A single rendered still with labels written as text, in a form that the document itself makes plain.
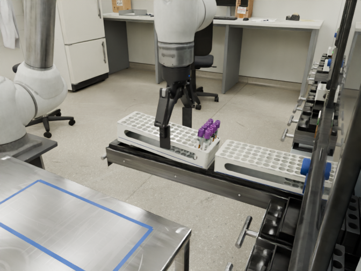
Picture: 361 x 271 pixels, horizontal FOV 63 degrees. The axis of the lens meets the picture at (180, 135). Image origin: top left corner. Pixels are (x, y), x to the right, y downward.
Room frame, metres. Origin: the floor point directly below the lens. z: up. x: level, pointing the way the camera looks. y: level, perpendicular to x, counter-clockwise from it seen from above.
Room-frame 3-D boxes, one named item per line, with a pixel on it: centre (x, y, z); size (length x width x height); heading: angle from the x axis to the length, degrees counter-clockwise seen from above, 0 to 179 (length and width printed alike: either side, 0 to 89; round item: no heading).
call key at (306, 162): (0.42, -0.21, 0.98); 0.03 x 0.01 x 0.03; 153
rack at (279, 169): (0.63, -0.24, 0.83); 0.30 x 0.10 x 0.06; 63
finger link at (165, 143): (0.69, 0.04, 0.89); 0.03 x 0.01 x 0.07; 63
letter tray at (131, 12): (4.49, 0.67, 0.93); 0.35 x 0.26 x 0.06; 157
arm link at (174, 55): (0.76, 0.01, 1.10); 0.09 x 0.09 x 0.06
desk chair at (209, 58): (3.41, -0.17, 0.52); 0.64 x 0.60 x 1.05; 173
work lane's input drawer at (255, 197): (0.71, -0.08, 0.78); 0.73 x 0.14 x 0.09; 63
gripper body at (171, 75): (0.76, 0.01, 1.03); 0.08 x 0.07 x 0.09; 153
